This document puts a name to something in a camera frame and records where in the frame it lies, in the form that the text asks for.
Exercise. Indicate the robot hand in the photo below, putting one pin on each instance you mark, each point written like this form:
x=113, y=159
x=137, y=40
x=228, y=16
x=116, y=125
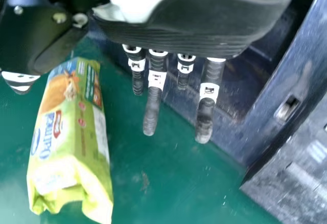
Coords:
x=204, y=22

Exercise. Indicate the yellow-green biscuit packet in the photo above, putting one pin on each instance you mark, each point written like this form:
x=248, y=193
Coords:
x=71, y=137

